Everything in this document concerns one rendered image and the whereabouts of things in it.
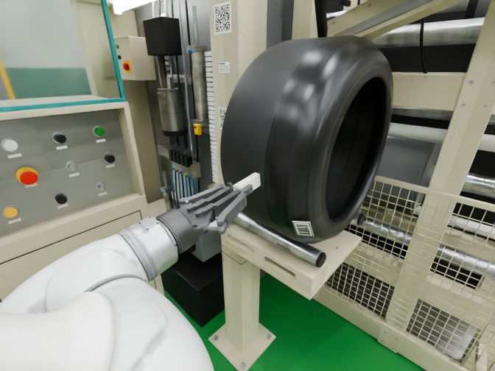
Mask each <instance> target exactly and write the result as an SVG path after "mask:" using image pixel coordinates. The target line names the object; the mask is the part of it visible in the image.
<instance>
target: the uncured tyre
mask: <svg viewBox="0 0 495 371"><path fill-rule="evenodd" d="M392 110H393V75H392V71H391V67H390V64H389V62H388V60H387V58H386V57H385V56H384V55H383V54H382V53H381V52H380V50H379V49H378V48H377V47H376V45H375V44H374V43H373V42H372V41H371V40H368V39H366V38H361V37H357V36H354V35H342V36H333V37H324V38H307V39H297V40H286V41H284V42H281V43H279V44H277V45H274V46H272V47H270V48H269V49H267V50H265V51H263V52H262V53H261V54H260V55H259V56H258V57H256V58H255V59H254V60H253V62H252V63H251V64H250V65H249V66H248V67H247V68H246V70H245V71H244V73H243V74H242V76H241V77H240V79H239V81H238V83H237V84H236V87H235V88H234V91H233V93H232V95H231V98H230V101H229V103H228V107H227V110H226V112H225V118H224V121H223V125H222V134H221V141H220V163H221V170H222V177H223V180H224V184H225V187H227V186H228V185H227V183H232V185H234V184H235V183H238V182H239V181H241V180H243V179H245V178H246V177H248V176H250V175H252V174H253V173H258V174H260V182H261V185H260V186H259V187H258V188H256V189H254V190H253V192H252V193H250V194H248V195H247V196H246V201H247V205H246V206H245V208H244V209H243V210H242V212H243V214H245V215H246V216H247V217H249V218H250V219H252V220H254V221H256V222H258V223H260V224H262V225H264V226H266V227H268V228H270V229H272V230H274V231H276V232H278V233H280V234H282V235H284V236H286V237H288V238H290V239H292V240H294V241H298V242H302V243H307V244H316V243H319V242H322V241H325V240H327V239H331V238H334V237H335V236H337V235H339V234H340V233H341V232H343V231H344V229H346V228H347V226H348V225H349V224H350V223H351V221H352V220H353V218H354V217H355V216H356V214H357V212H358V211H359V209H360V208H361V206H362V204H363V202H364V201H365V198H366V196H367V195H368V192H369V191H370V188H371V186H372V184H373V181H374V178H375V176H376V173H377V171H378V168H379V164H380V162H381V159H382V156H383V152H384V150H385V145H386V142H387V136H388V133H389V129H390V121H391V116H392ZM292 221H299V222H310V224H311V226H312V231H313V233H314V236H298V235H297V233H296V231H295V228H294V225H293V223H292Z"/></svg>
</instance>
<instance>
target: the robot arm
mask: <svg viewBox="0 0 495 371"><path fill-rule="evenodd" d="M227 185H228V186H227V187H225V186H224V185H223V184H222V185H218V186H215V187H213V188H210V189H208V190H206V191H203V192H200V193H199V194H195V195H193V196H191V197H186V198H182V199H179V200H178V201H179V203H180V208H178V209H177V208H171V209H169V210H168V211H166V212H164V213H162V214H161V215H159V216H157V217H156V218H153V217H151V216H149V217H147V218H145V219H142V220H141V221H140V222H137V223H135V224H134V225H132V226H130V227H128V228H126V229H123V230H121V231H120V232H119V233H117V234H115V235H113V236H111V237H108V238H104V239H101V240H97V241H94V242H91V243H90V244H87V245H85V246H83V247H81V248H79V249H77V250H75V251H73V252H70V253H69V254H67V255H65V256H63V257H62V258H60V259H58V260H56V261H55V262H53V263H51V264H50V265H48V266H46V267H45V268H43V269H42V270H40V271H39V272H37V273H36V274H34V275H33V276H32V277H30V278H29V279H28V280H26V281H25V282H23V283H22V284H21V285H20V286H19V287H18V288H16V289H15V290H14V291H13V292H12V293H10V294H9V295H8V296H7V297H6V298H5V299H4V300H3V301H2V302H1V303H0V371H214V368H213V365H212V363H211V359H210V356H209V354H208V351H207V349H206V347H205V345H204V344H203V341H202V339H201V338H200V336H199V335H198V333H197V331H196V330H195V329H194V328H193V326H192V325H191V324H190V322H189V321H188V320H187V319H186V318H185V317H184V315H182V313H181V312H180V311H179V310H178V309H177V308H176V307H175V306H174V305H173V304H172V303H171V302H170V301H169V300H168V299H167V298H166V297H165V296H163V295H162V293H160V292H159V291H158V290H156V289H154V288H153V287H151V286H150V285H149V284H148V283H149V282H150V281H152V280H154V279H155V278H156V277H157V276H158V275H160V274H161V273H162V272H164V271H165V270H166V269H168V268H170V267H171V266H172V265H173V264H175V263H176V262H177V261H178V255H180V254H181V253H183V252H184V251H186V250H187V249H188V248H190V247H191V246H193V245H194V244H195V242H196V240H197V239H198V237H199V236H201V235H204V234H207V233H208V232H209V231H210V230H218V232H219V234H220V235H223V234H225V231H226V230H227V227H228V226H229V224H230V223H231V222H232V221H233V220H234V219H235V218H236V217H237V215H238V214H239V213H240V212H241V211H242V210H243V209H244V208H245V206H246V205H247V201H246V196H247V195H248V194H250V193H252V192H253V190H254V189H256V188H258V187H259V186H260V185H261V182H260V174H258V173H253V174H252V175H250V176H248V177H246V178H245V179H243V180H241V181H239V182H238V183H235V184H234V185H232V183H227Z"/></svg>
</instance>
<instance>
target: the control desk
mask: <svg viewBox="0 0 495 371"><path fill-rule="evenodd" d="M149 216H150V215H149V211H148V207H147V199H146V195H145V190H144V182H143V178H142V174H141V167H140V163H139V158H138V151H137V147H136V140H135V136H134V132H133V124H132V120H131V116H130V108H129V104H128V102H109V103H99V104H91V105H74V106H65V107H48V108H39V109H30V110H14V111H4V112H0V303H1V302H2V301H3V300H4V299H5V298H6V297H7V296H8V295H9V294H10V293H12V292H13V291H14V290H15V289H16V288H18V287H19V286H20V285H21V284H22V283H23V282H25V281H26V280H28V279H29V278H30V277H32V276H33V275H34V274H36V273H37V272H39V271H40V270H42V269H43V268H45V267H46V266H48V265H50V264H51V263H53V262H55V261H56V260H58V259H60V258H62V257H63V256H65V255H67V254H69V253H70V252H73V251H75V250H77V249H79V248H81V247H83V246H85V245H87V244H90V243H91V242H94V241H97V240H101V239H106V238H108V237H111V236H113V235H115V234H117V233H119V232H120V231H121V230H124V229H126V228H128V227H130V226H132V225H134V224H135V223H137V222H140V221H141V220H142V219H145V218H147V217H149Z"/></svg>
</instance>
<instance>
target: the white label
mask: <svg viewBox="0 0 495 371"><path fill-rule="evenodd" d="M292 223H293V225H294V228H295V231H296V233H297V235H298V236H314V233H313V231H312V226H311V224H310V222H299V221H292Z"/></svg>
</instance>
